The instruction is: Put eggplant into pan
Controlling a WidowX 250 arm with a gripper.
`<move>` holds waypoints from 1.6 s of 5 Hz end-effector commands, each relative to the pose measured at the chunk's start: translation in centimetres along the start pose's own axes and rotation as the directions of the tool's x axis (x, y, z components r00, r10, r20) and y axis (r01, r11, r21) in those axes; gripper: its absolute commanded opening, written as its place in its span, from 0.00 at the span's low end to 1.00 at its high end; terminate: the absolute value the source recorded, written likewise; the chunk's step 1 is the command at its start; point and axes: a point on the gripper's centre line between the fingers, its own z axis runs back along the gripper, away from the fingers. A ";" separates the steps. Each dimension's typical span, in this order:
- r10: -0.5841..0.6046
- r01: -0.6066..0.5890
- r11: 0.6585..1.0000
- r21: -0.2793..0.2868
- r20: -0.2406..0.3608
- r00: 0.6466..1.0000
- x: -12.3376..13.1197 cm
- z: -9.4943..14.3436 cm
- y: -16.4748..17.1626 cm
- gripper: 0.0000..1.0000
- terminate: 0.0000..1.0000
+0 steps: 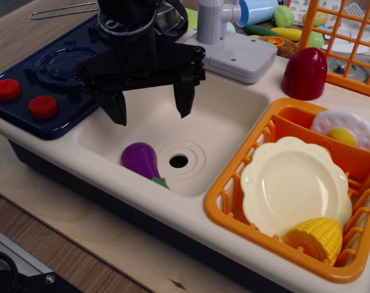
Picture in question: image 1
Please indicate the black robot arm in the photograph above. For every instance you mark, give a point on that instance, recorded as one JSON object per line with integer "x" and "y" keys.
{"x": 127, "y": 17}

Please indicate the yellow toy corn cob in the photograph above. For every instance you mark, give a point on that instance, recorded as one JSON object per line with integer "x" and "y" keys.
{"x": 288, "y": 33}

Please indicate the dark red toy fruit half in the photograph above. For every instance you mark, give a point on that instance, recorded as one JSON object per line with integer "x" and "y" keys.
{"x": 305, "y": 75}

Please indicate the red stove knob right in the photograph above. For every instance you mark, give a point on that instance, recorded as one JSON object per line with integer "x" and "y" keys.
{"x": 43, "y": 107}

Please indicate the beige toy kitchen sink unit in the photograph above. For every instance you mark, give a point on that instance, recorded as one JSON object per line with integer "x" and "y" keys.
{"x": 104, "y": 227}

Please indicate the orange plastic grid rack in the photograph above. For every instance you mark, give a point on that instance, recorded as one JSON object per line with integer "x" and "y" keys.
{"x": 347, "y": 25}

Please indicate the red stove knob left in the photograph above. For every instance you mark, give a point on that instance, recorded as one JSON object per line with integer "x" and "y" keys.
{"x": 9, "y": 89}

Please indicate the silver metal pan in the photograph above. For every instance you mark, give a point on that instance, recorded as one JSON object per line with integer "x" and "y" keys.
{"x": 168, "y": 20}

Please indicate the dark blue toy stove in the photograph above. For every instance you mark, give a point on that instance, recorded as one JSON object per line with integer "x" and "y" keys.
{"x": 50, "y": 71}

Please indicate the black clamp with screw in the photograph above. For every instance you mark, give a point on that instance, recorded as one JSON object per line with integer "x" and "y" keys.
{"x": 13, "y": 281}

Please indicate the purple toy eggplant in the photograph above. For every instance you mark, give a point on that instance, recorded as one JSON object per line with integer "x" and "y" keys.
{"x": 141, "y": 158}

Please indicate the yellow toy corn half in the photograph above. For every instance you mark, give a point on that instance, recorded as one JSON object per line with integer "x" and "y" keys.
{"x": 320, "y": 238}

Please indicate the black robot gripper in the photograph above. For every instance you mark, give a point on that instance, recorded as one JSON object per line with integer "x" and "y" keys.
{"x": 138, "y": 61}

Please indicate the red stove knob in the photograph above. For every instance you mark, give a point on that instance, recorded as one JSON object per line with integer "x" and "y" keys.
{"x": 9, "y": 89}
{"x": 43, "y": 107}

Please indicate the orange dish drying rack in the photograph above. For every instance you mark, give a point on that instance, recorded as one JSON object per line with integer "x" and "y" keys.
{"x": 271, "y": 256}

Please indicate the grey toy faucet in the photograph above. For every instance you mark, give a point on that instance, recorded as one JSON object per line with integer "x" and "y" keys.
{"x": 228, "y": 53}

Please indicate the toy fried egg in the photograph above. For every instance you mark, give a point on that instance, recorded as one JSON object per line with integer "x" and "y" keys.
{"x": 344, "y": 126}

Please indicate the cream toy plate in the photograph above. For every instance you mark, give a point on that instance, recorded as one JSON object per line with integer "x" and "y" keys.
{"x": 289, "y": 182}

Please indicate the green toy cucumber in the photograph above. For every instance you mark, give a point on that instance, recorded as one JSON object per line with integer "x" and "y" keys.
{"x": 253, "y": 29}

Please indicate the light blue toy bottle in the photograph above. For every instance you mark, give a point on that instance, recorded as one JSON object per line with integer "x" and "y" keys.
{"x": 256, "y": 11}

